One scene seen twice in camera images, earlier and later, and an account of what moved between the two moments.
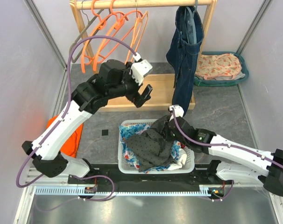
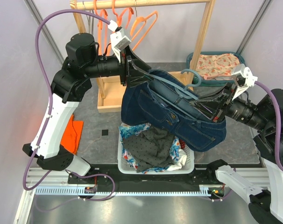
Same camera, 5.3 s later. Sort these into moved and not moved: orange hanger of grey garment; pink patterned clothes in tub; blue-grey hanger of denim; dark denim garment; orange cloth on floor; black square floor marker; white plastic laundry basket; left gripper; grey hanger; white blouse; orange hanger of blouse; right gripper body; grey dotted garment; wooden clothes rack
Moved: grey hanger; blue-grey hanger of denim; left gripper; orange hanger of blouse; dark denim garment; right gripper body; orange hanger of grey garment
Not moved: wooden clothes rack; white plastic laundry basket; orange cloth on floor; white blouse; grey dotted garment; pink patterned clothes in tub; black square floor marker
